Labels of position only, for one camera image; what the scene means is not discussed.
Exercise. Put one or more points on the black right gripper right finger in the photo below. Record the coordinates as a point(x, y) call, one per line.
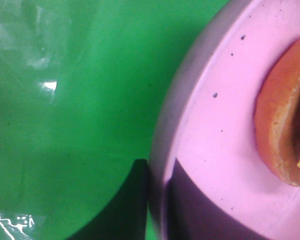
point(191, 215)

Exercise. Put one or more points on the toy burger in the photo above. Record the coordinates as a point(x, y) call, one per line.
point(276, 106)

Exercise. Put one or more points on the pink speckled plate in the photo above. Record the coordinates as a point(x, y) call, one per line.
point(206, 121)

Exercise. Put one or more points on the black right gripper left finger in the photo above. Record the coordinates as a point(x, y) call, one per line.
point(125, 216)

